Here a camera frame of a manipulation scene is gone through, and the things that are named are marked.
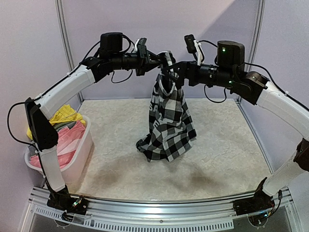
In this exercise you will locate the aluminium frame post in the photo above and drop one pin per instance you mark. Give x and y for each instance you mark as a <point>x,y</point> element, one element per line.
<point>251,15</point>
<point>64,34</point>

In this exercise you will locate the right aluminium frame post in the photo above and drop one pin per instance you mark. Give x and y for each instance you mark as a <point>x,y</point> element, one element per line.
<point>251,15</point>

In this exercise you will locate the yellow shorts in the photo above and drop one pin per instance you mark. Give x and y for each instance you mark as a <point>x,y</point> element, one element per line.
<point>64,114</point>

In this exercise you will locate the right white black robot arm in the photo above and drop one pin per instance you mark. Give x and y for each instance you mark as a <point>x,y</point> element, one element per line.
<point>258,90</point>

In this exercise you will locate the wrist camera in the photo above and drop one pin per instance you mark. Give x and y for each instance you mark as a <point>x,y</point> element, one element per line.
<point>139,42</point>
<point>193,47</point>

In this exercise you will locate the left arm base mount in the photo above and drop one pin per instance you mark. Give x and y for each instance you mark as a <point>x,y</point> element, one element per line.
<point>64,201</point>

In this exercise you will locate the pink printed garment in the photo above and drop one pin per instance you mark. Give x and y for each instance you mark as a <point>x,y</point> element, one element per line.
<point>69,137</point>

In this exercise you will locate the olive green garment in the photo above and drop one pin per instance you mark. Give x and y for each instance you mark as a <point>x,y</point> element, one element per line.
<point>61,124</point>

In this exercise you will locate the left aluminium frame post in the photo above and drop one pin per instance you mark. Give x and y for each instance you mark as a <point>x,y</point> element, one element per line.
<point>64,34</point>

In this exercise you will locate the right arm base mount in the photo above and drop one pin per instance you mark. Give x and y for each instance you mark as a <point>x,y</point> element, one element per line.
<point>258,202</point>

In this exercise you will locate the white plastic laundry basket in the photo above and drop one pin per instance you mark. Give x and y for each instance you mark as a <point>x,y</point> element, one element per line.
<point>73,170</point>

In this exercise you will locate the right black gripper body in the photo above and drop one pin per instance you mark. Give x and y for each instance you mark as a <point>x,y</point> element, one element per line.
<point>190,73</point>

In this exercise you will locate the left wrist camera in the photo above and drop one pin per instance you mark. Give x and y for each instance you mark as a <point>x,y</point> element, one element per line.
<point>139,42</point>

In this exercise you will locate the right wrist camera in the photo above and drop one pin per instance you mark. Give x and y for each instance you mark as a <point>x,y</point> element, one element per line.
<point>193,47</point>

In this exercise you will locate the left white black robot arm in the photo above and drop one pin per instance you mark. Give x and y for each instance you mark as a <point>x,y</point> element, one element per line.
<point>115,51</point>

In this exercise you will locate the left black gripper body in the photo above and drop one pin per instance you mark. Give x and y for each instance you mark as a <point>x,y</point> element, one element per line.
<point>141,61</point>

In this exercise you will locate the black white plaid shirt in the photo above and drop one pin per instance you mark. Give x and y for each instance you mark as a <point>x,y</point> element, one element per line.
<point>171,128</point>

